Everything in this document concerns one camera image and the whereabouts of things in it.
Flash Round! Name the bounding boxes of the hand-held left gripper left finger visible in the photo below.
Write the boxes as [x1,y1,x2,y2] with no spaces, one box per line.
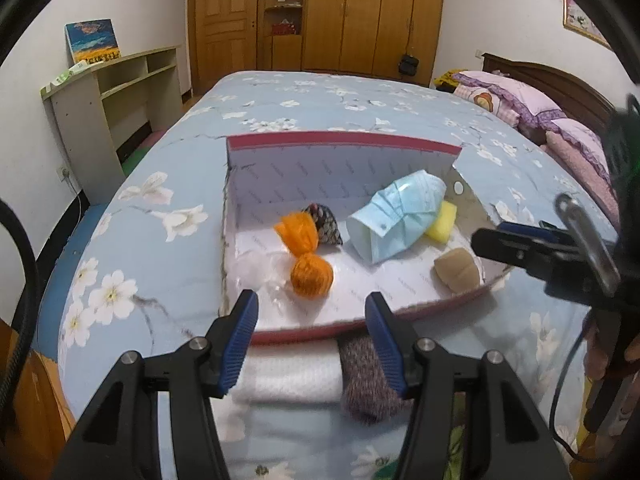
[50,289,259,480]

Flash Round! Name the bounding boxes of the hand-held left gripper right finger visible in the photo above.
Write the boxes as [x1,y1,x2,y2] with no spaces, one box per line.
[365,291,571,480]

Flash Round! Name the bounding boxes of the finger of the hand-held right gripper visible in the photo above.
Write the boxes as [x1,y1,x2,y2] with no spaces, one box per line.
[471,227,586,286]
[497,221,572,244]

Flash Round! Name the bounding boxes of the purple knitted sock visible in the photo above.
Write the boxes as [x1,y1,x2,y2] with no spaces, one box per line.
[338,335,417,422]

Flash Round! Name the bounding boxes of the white towel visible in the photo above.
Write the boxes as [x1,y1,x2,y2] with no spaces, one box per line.
[231,342,347,404]

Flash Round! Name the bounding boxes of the beige makeup sponge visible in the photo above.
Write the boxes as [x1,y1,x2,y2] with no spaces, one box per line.
[433,248,481,295]

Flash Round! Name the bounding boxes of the clear plastic wrap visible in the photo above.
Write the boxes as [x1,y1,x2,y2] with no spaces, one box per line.
[234,251,297,302]

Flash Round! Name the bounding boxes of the yellow sponge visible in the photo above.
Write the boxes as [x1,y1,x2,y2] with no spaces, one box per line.
[425,201,459,245]

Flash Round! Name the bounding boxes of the orange mesh scrubber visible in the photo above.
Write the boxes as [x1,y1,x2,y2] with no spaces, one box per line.
[273,210,335,300]

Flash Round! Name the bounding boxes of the light blue face mask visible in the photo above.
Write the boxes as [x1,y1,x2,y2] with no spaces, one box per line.
[346,169,448,265]

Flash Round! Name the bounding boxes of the patterned triangular pouch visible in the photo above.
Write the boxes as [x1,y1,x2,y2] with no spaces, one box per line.
[303,202,345,246]

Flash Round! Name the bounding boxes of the pink cardboard box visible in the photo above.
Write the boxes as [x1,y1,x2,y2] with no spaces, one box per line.
[219,130,517,347]

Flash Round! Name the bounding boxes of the person's right hand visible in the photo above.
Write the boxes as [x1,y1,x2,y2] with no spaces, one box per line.
[585,326,608,381]

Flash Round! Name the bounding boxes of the pink quilted pillow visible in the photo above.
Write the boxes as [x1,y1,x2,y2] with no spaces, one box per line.
[544,117,622,217]

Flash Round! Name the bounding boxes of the pink ruffled pillow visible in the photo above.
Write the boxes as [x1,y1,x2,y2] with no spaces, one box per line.
[451,70,564,132]

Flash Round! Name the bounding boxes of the dark wooden headboard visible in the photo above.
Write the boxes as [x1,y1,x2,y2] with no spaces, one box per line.
[481,52,619,128]

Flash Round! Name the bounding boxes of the yellow plush toy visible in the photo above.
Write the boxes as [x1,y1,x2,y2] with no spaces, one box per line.
[433,69,469,94]

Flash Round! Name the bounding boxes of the green pink floor mat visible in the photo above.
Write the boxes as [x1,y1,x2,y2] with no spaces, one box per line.
[119,129,172,173]

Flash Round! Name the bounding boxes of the wooden side cabinet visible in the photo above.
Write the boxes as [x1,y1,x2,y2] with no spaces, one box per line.
[0,317,77,480]

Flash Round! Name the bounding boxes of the beige bookshelf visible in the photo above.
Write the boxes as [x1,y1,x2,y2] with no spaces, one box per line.
[41,45,183,202]

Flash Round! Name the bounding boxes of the wooden wardrobe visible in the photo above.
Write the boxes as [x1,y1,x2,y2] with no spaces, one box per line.
[257,0,447,87]

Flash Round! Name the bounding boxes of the wooden door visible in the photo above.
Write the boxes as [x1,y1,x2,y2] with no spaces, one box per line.
[187,0,262,97]

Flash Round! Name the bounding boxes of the green white packet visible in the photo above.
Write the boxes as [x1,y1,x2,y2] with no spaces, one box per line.
[42,59,89,97]

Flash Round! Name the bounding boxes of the blue yellow painting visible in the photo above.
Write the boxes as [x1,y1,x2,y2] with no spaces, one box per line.
[65,18,123,67]

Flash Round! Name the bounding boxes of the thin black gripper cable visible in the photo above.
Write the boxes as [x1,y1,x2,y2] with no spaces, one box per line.
[549,329,597,465]

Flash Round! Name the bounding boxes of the framed wall picture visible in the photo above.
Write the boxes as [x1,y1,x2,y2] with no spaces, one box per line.
[562,0,615,52]

